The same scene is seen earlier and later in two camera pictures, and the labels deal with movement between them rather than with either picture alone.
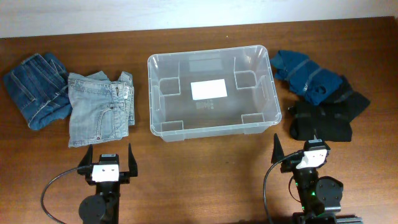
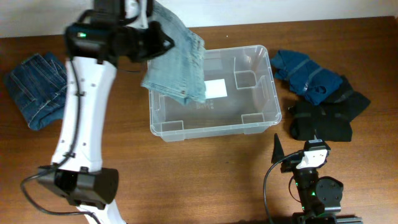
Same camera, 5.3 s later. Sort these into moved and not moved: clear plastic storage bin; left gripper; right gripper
Moved: left gripper
Not moved: clear plastic storage bin; right gripper
